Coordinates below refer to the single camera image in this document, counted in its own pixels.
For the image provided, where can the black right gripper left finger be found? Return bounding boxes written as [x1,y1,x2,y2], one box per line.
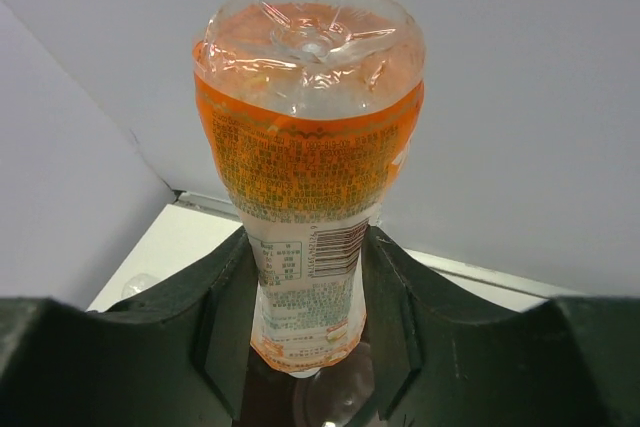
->
[1,229,257,426]

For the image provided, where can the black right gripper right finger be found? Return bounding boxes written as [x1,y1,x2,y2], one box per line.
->
[361,227,639,426]

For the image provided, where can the orange label plastic bottle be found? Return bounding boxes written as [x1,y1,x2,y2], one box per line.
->
[192,0,426,378]

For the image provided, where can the clear bottle behind bin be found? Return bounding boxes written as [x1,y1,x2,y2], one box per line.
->
[121,273,159,299]

